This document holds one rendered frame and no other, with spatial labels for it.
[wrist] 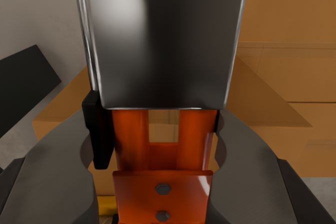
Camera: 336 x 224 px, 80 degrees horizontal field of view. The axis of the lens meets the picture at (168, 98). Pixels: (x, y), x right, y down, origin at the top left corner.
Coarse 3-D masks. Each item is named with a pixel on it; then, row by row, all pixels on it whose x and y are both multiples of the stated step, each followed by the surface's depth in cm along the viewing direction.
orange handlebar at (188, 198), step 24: (120, 120) 11; (144, 120) 11; (192, 120) 11; (120, 144) 12; (144, 144) 12; (168, 144) 14; (192, 144) 12; (120, 168) 13; (144, 168) 13; (168, 168) 16; (192, 168) 13; (120, 192) 13; (144, 192) 13; (168, 192) 13; (192, 192) 13; (120, 216) 14; (144, 216) 14; (168, 216) 14; (192, 216) 14
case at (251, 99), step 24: (240, 72) 47; (72, 96) 34; (240, 96) 36; (264, 96) 37; (48, 120) 28; (168, 120) 29; (264, 120) 30; (288, 120) 30; (216, 144) 30; (288, 144) 30; (216, 168) 33; (96, 192) 35
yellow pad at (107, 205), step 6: (102, 198) 34; (108, 198) 34; (114, 198) 34; (102, 204) 33; (108, 204) 33; (114, 204) 33; (102, 210) 34; (108, 210) 34; (114, 210) 34; (102, 216) 34; (108, 216) 34
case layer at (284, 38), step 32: (256, 0) 57; (288, 0) 57; (320, 0) 58; (256, 32) 62; (288, 32) 62; (320, 32) 62; (256, 64) 66; (288, 64) 67; (320, 64) 67; (288, 96) 72; (320, 96) 73; (320, 128) 80; (320, 160) 88
